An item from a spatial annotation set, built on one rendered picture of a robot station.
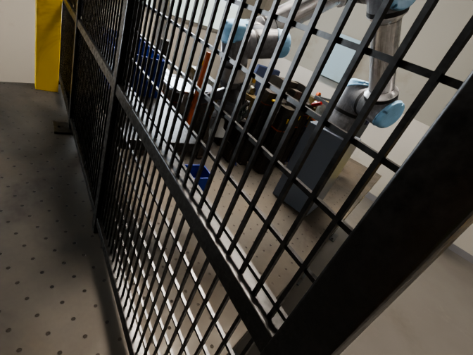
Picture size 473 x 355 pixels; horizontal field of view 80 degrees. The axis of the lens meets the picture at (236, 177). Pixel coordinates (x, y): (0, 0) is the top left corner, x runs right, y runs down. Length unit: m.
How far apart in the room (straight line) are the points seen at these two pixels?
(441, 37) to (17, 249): 3.90
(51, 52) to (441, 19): 3.58
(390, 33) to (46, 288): 1.17
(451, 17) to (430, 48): 0.31
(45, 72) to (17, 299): 1.24
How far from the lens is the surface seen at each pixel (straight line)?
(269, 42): 0.83
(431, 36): 3.96
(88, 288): 0.82
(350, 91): 1.28
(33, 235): 0.94
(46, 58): 1.78
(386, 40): 1.08
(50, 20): 1.74
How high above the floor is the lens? 1.37
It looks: 28 degrees down
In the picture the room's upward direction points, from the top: 23 degrees clockwise
